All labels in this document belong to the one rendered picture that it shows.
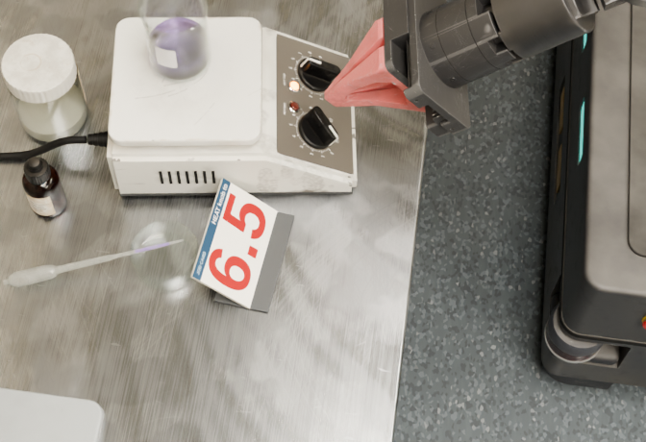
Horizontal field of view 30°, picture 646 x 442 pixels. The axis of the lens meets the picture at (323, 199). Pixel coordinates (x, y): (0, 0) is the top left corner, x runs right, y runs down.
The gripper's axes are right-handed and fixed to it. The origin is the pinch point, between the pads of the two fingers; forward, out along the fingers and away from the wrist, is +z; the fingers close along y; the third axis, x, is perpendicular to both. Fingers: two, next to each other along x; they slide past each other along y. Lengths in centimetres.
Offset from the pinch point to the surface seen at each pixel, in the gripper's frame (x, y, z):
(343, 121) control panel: 8.6, -4.5, 5.9
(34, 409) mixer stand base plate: -4.1, 19.7, 26.0
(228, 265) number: 3.7, 8.4, 13.9
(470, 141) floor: 84, -51, 36
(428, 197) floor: 80, -41, 42
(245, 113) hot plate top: -0.5, -1.7, 8.7
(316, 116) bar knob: 4.7, -2.8, 5.7
